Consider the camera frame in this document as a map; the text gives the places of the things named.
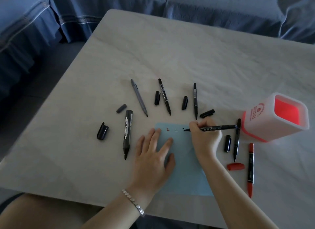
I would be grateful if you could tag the person's right hand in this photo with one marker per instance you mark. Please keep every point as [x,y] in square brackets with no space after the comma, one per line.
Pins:
[206,144]

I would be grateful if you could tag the person's left hand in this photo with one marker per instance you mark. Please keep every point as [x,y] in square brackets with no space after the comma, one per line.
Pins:
[150,167]

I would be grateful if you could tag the person's left thumb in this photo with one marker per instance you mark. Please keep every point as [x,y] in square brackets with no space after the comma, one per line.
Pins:
[170,163]

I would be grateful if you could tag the person's right thumb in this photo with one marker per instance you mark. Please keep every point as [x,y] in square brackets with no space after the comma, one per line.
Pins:
[196,135]

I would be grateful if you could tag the person's left little finger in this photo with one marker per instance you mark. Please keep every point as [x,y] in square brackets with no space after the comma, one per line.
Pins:
[140,145]

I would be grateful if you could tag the person's left middle finger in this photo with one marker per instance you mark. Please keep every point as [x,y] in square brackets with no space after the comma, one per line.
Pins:
[157,139]

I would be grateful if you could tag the light blue paper sheet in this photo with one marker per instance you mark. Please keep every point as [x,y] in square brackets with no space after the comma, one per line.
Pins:
[187,172]

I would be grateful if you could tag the thin black marker pen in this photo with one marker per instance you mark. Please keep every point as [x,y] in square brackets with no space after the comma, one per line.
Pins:
[221,127]
[164,96]
[195,100]
[237,140]

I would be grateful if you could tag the person's right forearm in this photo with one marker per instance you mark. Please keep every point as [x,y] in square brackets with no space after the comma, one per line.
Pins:
[233,199]

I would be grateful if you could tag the person's left forearm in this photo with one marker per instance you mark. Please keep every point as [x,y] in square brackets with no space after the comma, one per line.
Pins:
[115,211]

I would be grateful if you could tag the thick black marker pen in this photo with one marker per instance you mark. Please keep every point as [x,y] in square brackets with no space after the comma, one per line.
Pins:
[128,132]

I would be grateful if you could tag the small black marker cap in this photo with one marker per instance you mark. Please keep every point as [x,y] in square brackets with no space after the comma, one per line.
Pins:
[157,98]
[227,144]
[185,103]
[207,113]

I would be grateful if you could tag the thick black marker cap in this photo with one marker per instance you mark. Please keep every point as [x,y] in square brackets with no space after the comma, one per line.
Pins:
[102,131]

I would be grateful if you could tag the grey pen cap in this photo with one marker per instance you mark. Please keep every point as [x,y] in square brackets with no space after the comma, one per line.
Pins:
[121,108]

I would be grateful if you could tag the grey pen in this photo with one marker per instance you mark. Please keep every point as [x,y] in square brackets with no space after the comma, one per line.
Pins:
[138,96]

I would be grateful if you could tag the red marker cap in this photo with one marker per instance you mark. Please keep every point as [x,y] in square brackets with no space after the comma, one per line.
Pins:
[235,166]

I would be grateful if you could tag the red marker pen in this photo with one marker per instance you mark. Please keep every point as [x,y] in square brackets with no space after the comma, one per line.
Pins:
[250,169]

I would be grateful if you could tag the white and red pen holder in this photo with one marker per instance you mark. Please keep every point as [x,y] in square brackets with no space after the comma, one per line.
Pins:
[263,123]

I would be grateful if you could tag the person's leg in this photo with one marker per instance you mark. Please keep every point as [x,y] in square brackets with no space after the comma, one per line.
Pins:
[54,211]

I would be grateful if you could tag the blue sofa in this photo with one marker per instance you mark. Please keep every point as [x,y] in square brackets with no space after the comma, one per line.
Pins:
[172,12]

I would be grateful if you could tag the dark shorts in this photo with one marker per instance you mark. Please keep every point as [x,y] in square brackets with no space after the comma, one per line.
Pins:
[8,200]

